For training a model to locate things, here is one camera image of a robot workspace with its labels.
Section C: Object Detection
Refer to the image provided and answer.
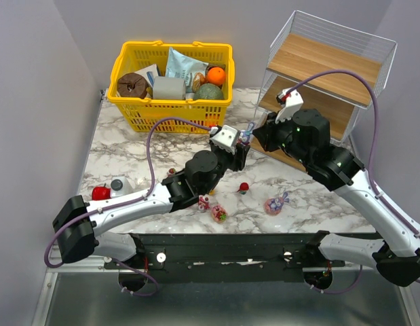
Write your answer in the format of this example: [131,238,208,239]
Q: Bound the purple bunny cupcake figure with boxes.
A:
[238,122,255,145]

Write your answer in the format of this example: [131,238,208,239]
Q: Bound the purple bunny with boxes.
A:
[264,192,290,216]

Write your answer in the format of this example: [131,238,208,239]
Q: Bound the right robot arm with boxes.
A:
[253,109,420,287]

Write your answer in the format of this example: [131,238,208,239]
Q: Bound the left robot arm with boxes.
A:
[52,143,250,264]

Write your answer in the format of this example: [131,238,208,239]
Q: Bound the pink bear strawberry figure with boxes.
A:
[197,196,210,212]

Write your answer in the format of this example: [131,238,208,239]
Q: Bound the pink strawberry cake figure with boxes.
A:
[167,168,176,177]

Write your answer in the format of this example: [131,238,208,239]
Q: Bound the red haired mermaid figure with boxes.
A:
[237,182,250,195]

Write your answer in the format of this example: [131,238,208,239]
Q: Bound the pink bear donut figure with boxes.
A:
[210,204,227,223]

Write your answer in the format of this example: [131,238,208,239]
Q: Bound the green melon toy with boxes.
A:
[193,83,224,101]

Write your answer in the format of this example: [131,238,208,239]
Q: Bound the orange fruit toy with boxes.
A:
[206,67,226,86]

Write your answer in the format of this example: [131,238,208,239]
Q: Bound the bread in netted pack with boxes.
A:
[191,72,207,93]

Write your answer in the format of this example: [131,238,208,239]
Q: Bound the white bottle grey cap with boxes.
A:
[110,176,134,198]

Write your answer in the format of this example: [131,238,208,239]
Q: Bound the grey paper roll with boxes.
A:
[152,76,186,101]

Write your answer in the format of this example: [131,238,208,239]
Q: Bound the yellow plastic shopping basket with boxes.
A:
[107,40,235,132]

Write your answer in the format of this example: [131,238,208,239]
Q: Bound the light blue snack bag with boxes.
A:
[165,48,209,93]

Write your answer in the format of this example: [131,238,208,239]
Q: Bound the red bell pepper toy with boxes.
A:
[92,185,111,201]

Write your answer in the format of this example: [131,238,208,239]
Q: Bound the white blue carton box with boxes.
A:
[135,64,161,87]

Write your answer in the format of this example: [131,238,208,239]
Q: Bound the brown chocolate donut toy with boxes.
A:
[117,73,149,99]

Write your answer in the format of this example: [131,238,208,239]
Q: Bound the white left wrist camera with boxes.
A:
[209,125,240,154]

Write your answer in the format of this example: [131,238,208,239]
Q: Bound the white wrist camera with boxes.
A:
[275,88,303,124]
[209,125,240,154]

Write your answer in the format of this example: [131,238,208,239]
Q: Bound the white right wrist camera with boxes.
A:
[275,88,303,124]

